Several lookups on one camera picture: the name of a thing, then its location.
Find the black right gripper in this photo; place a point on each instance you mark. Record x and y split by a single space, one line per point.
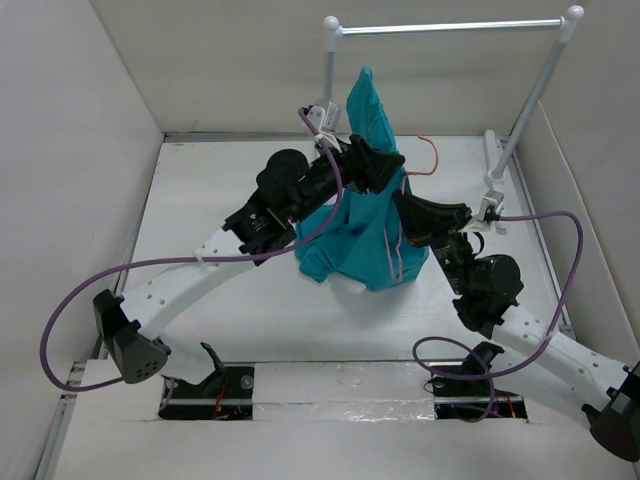
427 221

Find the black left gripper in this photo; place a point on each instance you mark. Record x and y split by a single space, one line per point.
367 169

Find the teal t shirt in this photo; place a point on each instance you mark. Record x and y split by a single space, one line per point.
353 244

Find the pink wire hanger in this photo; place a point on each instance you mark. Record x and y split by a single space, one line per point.
397 270

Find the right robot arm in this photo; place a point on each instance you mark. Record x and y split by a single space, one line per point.
519 350

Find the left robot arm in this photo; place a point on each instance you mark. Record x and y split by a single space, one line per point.
289 189

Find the white clothes rack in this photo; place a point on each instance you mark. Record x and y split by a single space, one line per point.
464 77

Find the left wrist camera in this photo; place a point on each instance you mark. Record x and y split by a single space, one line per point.
321 118

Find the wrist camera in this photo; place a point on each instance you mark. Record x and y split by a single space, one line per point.
321 118
490 211

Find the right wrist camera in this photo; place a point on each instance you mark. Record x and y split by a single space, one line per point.
490 211

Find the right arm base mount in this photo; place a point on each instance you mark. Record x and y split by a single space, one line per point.
467 400

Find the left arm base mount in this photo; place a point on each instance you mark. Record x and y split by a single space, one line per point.
225 395

